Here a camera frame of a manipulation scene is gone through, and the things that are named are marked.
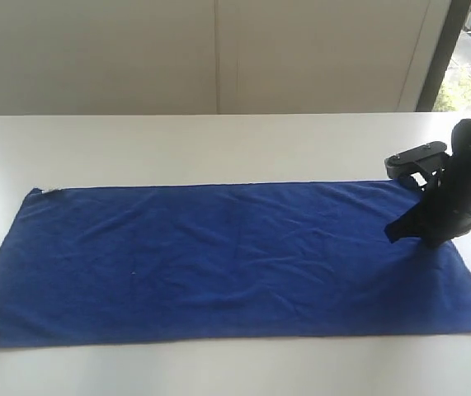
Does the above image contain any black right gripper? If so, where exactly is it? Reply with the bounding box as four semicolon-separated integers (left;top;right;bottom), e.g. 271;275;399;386
384;119;471;248

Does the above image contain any blue microfibre towel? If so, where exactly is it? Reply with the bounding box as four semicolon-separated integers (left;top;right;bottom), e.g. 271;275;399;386
0;180;471;348

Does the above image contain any green tree outside window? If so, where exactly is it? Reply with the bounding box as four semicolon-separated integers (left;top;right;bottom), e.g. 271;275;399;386
433;68;471;112

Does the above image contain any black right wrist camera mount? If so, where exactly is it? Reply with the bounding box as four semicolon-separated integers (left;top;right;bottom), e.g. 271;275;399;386
384;141;450;191

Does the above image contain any dark window frame post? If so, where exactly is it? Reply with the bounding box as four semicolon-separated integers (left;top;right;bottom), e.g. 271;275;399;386
415;0;471;112

